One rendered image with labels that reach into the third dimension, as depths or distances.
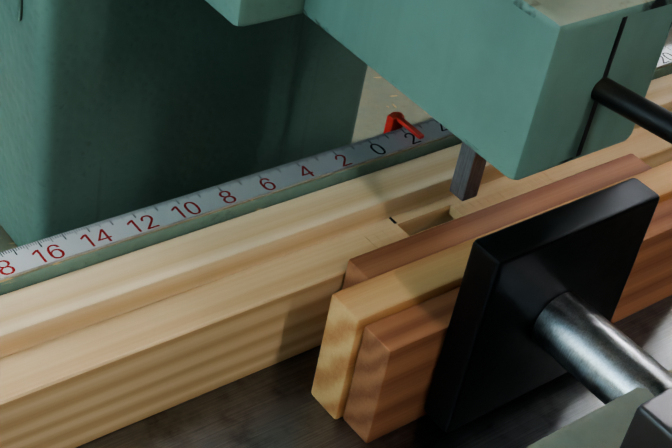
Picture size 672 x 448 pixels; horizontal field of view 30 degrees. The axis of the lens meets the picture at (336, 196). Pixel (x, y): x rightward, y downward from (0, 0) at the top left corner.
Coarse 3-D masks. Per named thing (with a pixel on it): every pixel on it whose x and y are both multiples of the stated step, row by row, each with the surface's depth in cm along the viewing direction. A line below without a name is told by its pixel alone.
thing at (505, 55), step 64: (320, 0) 54; (384, 0) 50; (448, 0) 47; (512, 0) 45; (576, 0) 45; (640, 0) 46; (384, 64) 51; (448, 64) 48; (512, 64) 45; (576, 64) 45; (640, 64) 48; (448, 128) 49; (512, 128) 46; (576, 128) 48
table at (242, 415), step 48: (240, 384) 50; (288, 384) 51; (576, 384) 54; (144, 432) 48; (192, 432) 48; (240, 432) 48; (288, 432) 49; (336, 432) 49; (432, 432) 50; (480, 432) 50; (528, 432) 51
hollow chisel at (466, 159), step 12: (468, 156) 53; (480, 156) 53; (456, 168) 54; (468, 168) 54; (480, 168) 54; (456, 180) 54; (468, 180) 54; (480, 180) 54; (456, 192) 55; (468, 192) 54
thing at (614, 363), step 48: (624, 192) 49; (480, 240) 45; (528, 240) 45; (576, 240) 47; (624, 240) 49; (480, 288) 45; (528, 288) 47; (576, 288) 49; (480, 336) 46; (528, 336) 49; (576, 336) 47; (624, 336) 47; (432, 384) 49; (480, 384) 49; (528, 384) 51; (624, 384) 46
